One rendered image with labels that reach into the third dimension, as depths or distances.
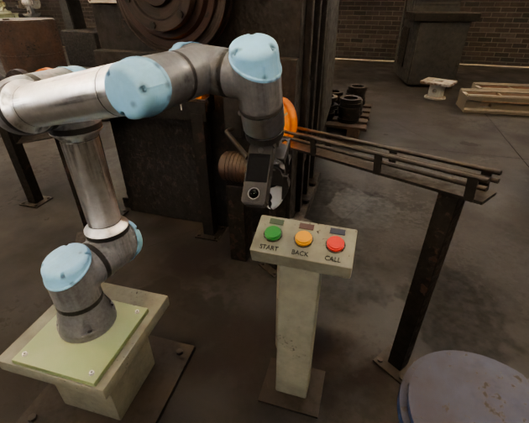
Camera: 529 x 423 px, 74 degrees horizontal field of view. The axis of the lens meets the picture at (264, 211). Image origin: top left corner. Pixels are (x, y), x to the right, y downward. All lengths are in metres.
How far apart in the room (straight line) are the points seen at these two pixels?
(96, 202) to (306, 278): 0.55
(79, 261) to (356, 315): 1.03
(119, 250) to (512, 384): 0.96
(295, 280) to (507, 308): 1.11
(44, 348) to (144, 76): 0.82
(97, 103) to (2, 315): 1.33
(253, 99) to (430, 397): 0.65
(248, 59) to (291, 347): 0.79
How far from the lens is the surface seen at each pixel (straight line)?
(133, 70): 0.49
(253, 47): 0.55
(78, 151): 0.92
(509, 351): 1.62
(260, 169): 0.63
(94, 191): 0.96
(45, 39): 4.34
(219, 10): 1.49
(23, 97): 0.73
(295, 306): 0.94
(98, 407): 1.27
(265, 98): 0.57
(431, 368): 0.88
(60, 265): 0.98
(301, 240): 0.82
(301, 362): 1.11
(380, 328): 1.49
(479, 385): 0.89
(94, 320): 1.06
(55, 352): 1.11
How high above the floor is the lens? 1.10
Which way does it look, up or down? 32 degrees down
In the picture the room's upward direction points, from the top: straight up
